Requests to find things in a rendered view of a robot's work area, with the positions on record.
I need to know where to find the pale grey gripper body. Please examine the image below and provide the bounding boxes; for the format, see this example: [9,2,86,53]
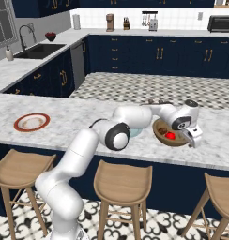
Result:
[186,126,204,149]

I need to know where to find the black toaster oven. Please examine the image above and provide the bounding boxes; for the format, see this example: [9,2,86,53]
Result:
[206,14,229,34]

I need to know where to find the navy sink cupboard run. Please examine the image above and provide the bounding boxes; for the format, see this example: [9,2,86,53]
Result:
[0,47,76,98]

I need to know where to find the wooden wall shelf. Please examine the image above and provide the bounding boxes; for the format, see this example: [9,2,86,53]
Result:
[213,0,229,8]

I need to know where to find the wooden bar stool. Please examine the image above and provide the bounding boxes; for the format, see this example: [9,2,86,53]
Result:
[93,159,154,240]
[0,148,57,240]
[181,172,229,240]

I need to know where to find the white paper towel roll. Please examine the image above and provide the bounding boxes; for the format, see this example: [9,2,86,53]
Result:
[72,13,82,31]

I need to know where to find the red rimmed white plate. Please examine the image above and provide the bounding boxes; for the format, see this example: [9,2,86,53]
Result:
[13,112,52,133]

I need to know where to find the grey dishwasher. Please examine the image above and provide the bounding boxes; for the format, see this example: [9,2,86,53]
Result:
[69,40,86,91]

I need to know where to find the black sink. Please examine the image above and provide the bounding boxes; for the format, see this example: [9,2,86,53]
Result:
[13,43,68,60]

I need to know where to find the red tomato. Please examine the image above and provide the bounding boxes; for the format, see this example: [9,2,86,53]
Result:
[165,131,177,141]

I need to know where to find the navy island base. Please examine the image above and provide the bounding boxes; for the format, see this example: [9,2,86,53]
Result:
[0,142,229,221]

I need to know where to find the rail with hanging tools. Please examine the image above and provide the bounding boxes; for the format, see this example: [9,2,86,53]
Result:
[141,10,159,27]

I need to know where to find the dark metal tap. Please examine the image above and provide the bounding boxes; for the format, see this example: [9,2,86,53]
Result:
[19,24,38,53]

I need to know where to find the navy wall cupboards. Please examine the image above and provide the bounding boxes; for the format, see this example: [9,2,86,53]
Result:
[11,0,216,19]

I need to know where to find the brown coffee machine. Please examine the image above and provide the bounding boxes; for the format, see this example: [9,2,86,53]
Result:
[105,13,115,33]

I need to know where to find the dark bowl with red fruit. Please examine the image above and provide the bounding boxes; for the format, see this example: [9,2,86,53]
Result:
[44,31,57,43]

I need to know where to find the light blue plate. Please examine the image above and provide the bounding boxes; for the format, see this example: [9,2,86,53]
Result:
[129,127,143,139]

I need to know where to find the white soap dispenser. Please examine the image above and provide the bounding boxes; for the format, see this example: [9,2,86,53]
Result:
[5,45,15,62]

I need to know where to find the brown wooden bowl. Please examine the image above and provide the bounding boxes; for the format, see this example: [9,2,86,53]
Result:
[151,118,191,148]

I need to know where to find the navy long cupboard run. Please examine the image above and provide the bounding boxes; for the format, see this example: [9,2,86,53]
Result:
[83,34,229,80]

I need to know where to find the grey framed window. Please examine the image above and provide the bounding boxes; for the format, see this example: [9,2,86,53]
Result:
[0,0,19,51]

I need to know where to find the brown chicken drumstick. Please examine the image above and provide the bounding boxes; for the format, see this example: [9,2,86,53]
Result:
[158,125,169,136]

